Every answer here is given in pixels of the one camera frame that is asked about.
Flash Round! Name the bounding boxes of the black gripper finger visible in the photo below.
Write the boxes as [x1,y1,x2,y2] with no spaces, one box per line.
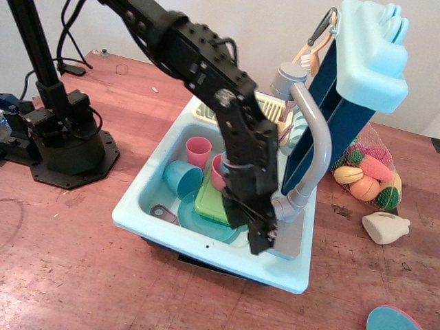
[247,217,278,255]

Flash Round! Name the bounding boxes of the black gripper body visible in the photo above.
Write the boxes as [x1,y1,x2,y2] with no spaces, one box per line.
[220,153,278,228]

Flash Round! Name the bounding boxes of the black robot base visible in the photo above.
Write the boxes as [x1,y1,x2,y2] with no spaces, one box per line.
[1,90,120,190]

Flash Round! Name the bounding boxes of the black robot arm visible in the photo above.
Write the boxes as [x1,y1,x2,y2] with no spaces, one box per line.
[107,1,278,254]

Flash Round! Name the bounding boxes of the teal plate in sink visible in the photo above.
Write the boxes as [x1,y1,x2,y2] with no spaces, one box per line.
[177,191,247,244]

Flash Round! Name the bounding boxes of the green cutting board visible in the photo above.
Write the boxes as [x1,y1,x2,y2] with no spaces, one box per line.
[195,170,229,225]

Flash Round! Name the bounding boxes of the pink tumbler cup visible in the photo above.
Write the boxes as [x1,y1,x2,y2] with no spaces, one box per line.
[186,136,212,170]

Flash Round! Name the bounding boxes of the teal cup lying sideways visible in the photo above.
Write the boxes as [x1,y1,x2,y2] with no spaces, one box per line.
[162,160,204,199]

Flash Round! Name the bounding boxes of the light blue toy sink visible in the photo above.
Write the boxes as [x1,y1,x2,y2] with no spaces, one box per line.
[112,97,316,294]

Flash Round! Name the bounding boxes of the cream dish rack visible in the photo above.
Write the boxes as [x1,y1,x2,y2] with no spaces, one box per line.
[192,93,285,126]

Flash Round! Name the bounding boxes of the grey toy faucet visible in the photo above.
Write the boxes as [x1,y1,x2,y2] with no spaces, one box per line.
[269,62,332,260]

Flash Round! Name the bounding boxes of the blue backboard with shelf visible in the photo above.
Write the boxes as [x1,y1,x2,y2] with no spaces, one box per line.
[280,0,410,195]

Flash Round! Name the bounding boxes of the net bag of toy food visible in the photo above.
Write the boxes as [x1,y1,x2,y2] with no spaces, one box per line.
[331,124,402,211]

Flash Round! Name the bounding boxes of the cream toy bottle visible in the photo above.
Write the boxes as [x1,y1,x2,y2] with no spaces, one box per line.
[362,212,410,245]

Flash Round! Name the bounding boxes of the toy dish brush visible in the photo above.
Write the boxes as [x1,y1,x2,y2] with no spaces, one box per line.
[292,32,334,77]

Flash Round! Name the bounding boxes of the teal plate at edge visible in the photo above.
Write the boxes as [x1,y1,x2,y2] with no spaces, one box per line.
[366,306,422,330]

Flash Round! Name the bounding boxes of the grey hanging utensil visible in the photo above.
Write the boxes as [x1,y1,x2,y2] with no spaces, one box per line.
[307,7,338,47]

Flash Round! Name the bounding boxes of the pink mug with handle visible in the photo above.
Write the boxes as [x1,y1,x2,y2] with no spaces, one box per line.
[210,154,226,191]

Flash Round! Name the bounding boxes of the brown utensil handle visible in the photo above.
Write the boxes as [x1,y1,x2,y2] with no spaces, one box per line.
[150,204,179,226]

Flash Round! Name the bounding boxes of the black cable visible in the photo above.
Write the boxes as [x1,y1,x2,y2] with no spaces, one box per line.
[56,0,94,69]

